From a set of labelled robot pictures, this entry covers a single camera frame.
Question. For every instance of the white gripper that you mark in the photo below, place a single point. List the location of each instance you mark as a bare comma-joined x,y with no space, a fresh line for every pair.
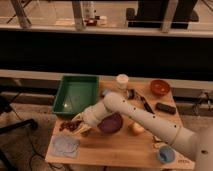
92,116

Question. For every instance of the dark red grape bunch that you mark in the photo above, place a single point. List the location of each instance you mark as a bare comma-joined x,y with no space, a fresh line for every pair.
71,126

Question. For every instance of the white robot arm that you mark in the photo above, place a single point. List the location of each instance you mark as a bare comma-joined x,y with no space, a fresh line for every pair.
196,146

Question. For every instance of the metal cup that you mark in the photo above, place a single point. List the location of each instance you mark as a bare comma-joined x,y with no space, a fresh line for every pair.
130,94

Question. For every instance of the white cup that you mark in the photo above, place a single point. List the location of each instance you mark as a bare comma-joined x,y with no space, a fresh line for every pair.
122,81

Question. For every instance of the light blue cloth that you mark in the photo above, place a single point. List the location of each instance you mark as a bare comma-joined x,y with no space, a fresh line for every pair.
65,146

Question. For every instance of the purple bowl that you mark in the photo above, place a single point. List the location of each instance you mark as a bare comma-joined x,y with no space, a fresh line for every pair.
111,124

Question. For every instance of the green plastic tray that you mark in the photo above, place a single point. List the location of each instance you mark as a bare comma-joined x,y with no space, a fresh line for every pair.
75,93

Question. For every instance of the yellow round fruit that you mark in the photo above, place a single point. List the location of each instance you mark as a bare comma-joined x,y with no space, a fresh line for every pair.
136,129

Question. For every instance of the black rectangular block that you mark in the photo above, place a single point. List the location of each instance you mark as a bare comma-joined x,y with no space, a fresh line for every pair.
166,108

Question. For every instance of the orange bowl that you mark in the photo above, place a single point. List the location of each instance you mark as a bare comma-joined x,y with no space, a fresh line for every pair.
159,87

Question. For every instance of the blue small bowl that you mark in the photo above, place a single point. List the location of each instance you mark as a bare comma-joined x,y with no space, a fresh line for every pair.
166,155

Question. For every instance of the black handled knife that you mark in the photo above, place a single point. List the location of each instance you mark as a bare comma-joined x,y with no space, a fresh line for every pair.
145,103

